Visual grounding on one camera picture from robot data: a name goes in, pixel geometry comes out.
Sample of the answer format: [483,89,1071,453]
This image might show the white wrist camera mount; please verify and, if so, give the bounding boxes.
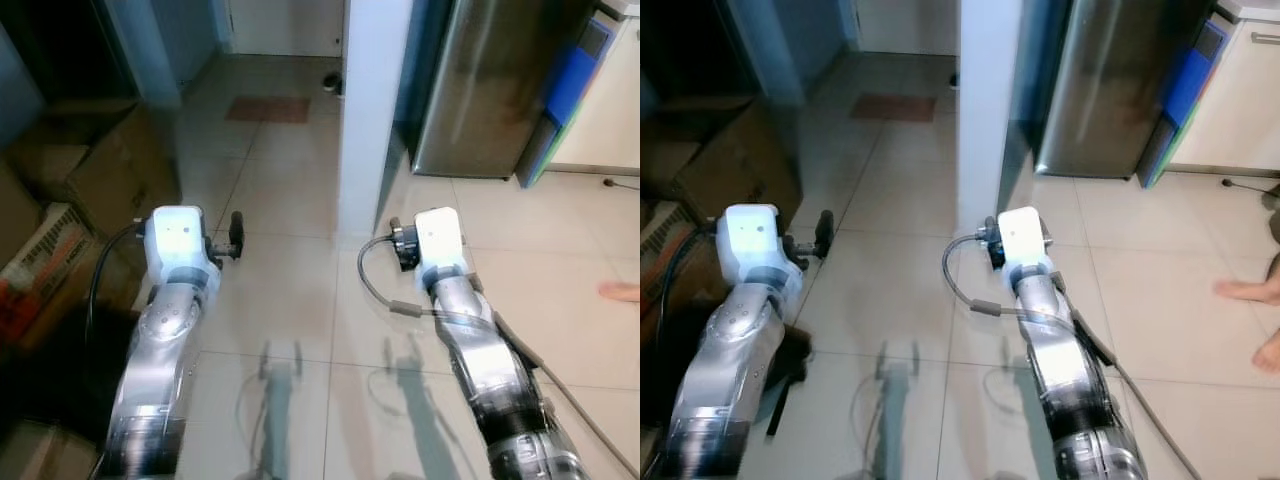
[996,206,1053,283]
[716,203,803,301]
[412,207,473,283]
[144,206,222,297]

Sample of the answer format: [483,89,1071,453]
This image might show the brown cardboard box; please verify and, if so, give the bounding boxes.
[640,96,803,233]
[0,98,183,241]

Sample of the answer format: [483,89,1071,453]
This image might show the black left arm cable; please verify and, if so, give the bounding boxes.
[658,228,723,341]
[84,222,153,346]

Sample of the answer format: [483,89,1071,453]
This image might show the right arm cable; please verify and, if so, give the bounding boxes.
[941,234,1026,320]
[357,236,446,321]

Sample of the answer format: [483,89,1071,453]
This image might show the cream kitchen cabinet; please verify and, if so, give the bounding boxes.
[548,0,641,177]
[1168,0,1280,173]

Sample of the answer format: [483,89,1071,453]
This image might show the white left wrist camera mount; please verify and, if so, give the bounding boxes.
[716,203,803,301]
[144,206,222,297]

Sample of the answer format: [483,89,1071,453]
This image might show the stainless steel refrigerator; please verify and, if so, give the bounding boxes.
[1033,0,1219,182]
[410,0,603,182]

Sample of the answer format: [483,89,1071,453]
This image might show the red printed carton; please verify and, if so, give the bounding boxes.
[0,203,103,323]
[640,200,705,301]

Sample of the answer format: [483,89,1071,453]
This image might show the blue flat board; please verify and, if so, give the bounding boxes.
[1138,14,1237,190]
[517,14,623,190]

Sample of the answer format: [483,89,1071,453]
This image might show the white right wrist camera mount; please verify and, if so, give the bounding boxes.
[996,206,1053,283]
[412,207,473,283]

